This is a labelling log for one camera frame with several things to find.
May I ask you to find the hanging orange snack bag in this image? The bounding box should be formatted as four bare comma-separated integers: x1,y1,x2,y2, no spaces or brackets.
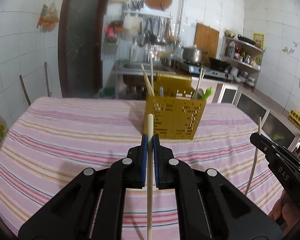
37,2,59,31

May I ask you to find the yellow perforated utensil holder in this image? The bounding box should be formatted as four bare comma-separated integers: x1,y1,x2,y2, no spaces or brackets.
143,72,206,140

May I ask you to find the black wok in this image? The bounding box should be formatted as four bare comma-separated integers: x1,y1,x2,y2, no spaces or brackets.
209,57,230,72

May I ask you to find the green handled utensil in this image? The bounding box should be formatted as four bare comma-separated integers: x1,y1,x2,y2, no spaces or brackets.
200,87,213,101

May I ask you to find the gas stove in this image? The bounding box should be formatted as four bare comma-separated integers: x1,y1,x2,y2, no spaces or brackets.
175,61,234,82

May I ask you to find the wooden cutting board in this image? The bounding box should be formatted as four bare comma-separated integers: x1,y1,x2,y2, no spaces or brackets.
194,23,219,64

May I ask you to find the blue handled utensil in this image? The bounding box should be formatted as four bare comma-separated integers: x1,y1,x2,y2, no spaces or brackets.
159,87,164,97

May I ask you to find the steel cooking pot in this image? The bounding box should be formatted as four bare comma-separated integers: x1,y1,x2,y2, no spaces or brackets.
182,45,207,64

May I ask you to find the dark wooden door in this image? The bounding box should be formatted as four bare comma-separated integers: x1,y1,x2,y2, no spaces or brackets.
58,0,109,98

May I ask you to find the beige chopstick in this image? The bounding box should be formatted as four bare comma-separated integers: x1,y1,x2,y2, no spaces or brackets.
141,64,152,95
147,114,154,240
191,68,204,99
149,52,154,96
244,116,262,196
197,72,207,91

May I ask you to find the wall shelf with jars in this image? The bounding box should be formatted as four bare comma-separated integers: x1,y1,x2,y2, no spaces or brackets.
220,30,265,87

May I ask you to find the person's right hand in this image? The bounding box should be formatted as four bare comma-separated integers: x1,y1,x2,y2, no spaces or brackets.
268,190,300,235

